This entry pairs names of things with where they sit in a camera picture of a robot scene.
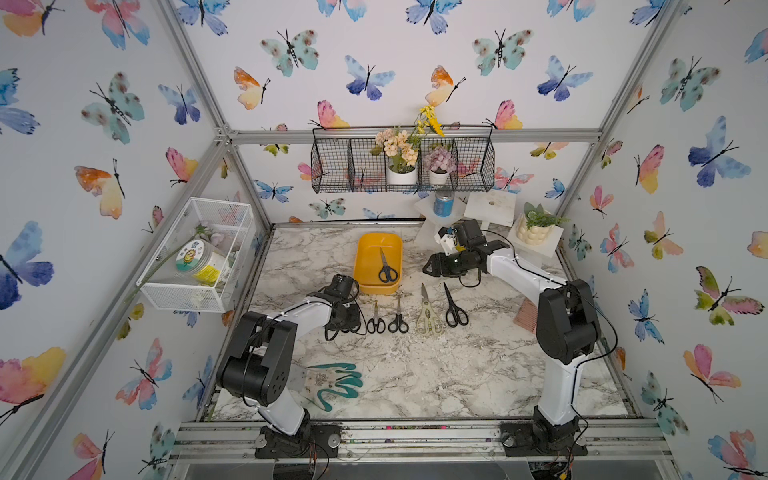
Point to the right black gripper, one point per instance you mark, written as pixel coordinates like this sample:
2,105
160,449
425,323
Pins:
438,266

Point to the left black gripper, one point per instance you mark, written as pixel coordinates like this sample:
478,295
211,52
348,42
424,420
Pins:
354,318

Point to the small black scissors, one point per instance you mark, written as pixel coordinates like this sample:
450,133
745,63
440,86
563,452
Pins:
398,324
375,324
387,274

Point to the yellow plastic storage box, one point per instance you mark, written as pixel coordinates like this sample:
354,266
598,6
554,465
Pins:
368,262

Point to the large black scissors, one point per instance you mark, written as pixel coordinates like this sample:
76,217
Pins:
455,316

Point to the cream handled kitchen scissors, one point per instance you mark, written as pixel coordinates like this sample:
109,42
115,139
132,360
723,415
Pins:
428,322

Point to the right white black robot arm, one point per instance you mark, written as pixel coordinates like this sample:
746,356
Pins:
567,325

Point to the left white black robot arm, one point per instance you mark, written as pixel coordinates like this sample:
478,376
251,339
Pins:
257,362

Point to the white tiered display stand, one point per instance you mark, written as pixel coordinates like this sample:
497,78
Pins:
493,208

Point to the blue tin can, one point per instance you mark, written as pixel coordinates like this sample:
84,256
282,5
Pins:
443,202

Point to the succulent in cream pot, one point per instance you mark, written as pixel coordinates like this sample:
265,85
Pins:
537,224

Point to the pink striped cloth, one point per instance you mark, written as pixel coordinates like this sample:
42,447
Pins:
526,316

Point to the purple flowers white pot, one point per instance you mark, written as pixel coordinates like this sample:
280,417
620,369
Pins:
441,164

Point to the peach flowers white pot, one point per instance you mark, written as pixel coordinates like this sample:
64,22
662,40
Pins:
402,150

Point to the yellow artificial flower sprig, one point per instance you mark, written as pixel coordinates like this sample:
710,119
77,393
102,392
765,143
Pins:
427,122

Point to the green lid yellow jar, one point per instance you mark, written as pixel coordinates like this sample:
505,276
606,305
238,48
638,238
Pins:
201,261

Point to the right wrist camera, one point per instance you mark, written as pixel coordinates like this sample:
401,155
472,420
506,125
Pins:
446,238

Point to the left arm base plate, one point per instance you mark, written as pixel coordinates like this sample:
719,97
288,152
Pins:
312,439

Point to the clear acrylic wall box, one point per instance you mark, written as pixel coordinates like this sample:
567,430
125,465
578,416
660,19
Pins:
227,225

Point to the black wire wall basket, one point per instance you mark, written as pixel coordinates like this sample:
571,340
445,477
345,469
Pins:
341,161

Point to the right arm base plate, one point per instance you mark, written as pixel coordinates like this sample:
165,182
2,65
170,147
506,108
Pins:
540,437

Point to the aluminium front rail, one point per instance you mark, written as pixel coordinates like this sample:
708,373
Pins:
357,441

